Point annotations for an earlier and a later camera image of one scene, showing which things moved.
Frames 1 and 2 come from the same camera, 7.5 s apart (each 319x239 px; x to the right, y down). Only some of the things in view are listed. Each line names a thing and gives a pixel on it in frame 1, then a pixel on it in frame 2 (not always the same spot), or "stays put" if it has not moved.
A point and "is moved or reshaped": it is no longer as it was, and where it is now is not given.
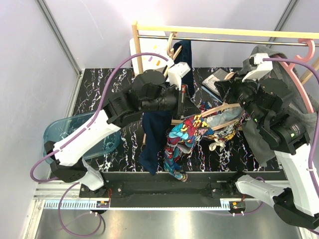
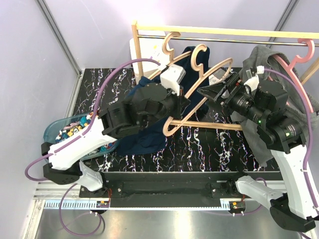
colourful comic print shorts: (184, 133) to (73, 128)
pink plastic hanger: (290, 68) stays put
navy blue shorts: (157, 125) is moved or reshaped
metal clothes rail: (224, 40) stays put
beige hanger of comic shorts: (180, 122) to (201, 69)
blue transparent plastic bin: (66, 127) stays put
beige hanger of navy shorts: (172, 53) is moved or reshaped
